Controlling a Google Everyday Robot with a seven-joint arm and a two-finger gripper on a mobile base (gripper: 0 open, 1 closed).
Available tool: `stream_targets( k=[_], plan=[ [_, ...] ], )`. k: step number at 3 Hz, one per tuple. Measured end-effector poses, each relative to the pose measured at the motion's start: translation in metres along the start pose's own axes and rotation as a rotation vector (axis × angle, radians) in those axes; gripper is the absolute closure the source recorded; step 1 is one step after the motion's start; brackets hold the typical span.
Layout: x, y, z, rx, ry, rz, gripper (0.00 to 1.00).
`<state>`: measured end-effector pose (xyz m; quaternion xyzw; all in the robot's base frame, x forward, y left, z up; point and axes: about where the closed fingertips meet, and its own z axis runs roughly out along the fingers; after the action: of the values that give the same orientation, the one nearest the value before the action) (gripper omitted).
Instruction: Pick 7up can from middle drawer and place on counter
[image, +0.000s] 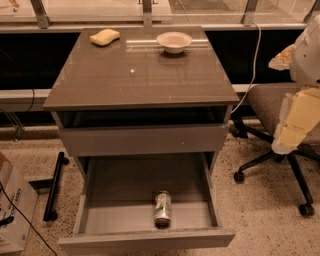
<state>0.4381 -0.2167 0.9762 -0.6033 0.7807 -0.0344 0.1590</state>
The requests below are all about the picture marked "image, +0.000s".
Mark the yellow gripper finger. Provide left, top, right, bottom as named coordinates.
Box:
left=272, top=87, right=320, bottom=155
left=268, top=44, right=294, bottom=71

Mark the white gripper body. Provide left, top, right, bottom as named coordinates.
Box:
left=289, top=15, right=320, bottom=87

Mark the green 7up can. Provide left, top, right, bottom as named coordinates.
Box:
left=154, top=191, right=171, bottom=227

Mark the grey drawer cabinet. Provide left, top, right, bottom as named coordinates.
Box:
left=42, top=25, right=240, bottom=256

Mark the open grey middle drawer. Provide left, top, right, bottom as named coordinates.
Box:
left=59, top=153, right=235, bottom=255

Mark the closed grey top drawer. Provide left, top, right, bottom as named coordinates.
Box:
left=59, top=125, right=229, bottom=157

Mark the grey office chair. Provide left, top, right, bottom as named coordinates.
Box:
left=231, top=82, right=320, bottom=217

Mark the white bowl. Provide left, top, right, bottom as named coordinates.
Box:
left=156, top=32, right=192, bottom=54

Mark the yellow sponge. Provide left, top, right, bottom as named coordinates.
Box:
left=90, top=29, right=120, bottom=46

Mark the black metal stand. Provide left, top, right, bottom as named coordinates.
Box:
left=29, top=152, right=69, bottom=222

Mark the white cardboard box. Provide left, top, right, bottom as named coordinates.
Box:
left=0, top=154, right=38, bottom=254

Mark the white cable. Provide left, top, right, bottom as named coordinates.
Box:
left=230, top=21, right=263, bottom=115

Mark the black cable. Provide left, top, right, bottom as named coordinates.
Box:
left=0, top=181, right=59, bottom=256

